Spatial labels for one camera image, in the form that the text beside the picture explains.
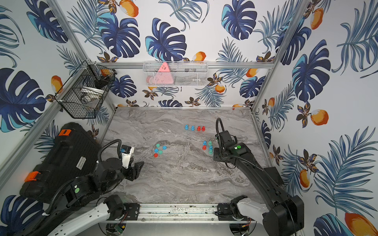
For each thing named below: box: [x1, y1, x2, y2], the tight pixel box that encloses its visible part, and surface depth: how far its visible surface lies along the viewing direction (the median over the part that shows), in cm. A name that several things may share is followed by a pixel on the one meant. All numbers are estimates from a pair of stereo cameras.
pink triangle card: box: [155, 61, 174, 85], surface depth 92 cm
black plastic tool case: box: [20, 122, 100, 204], surface depth 70 cm
